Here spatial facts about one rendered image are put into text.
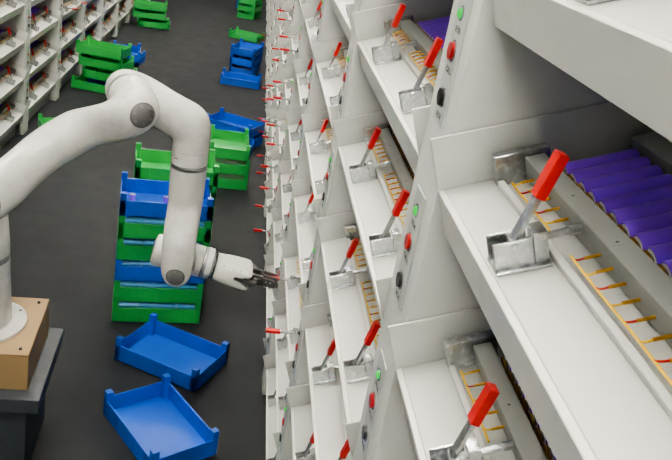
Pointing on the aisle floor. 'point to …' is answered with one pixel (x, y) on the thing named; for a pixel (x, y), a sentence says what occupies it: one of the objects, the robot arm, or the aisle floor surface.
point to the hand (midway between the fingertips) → (269, 279)
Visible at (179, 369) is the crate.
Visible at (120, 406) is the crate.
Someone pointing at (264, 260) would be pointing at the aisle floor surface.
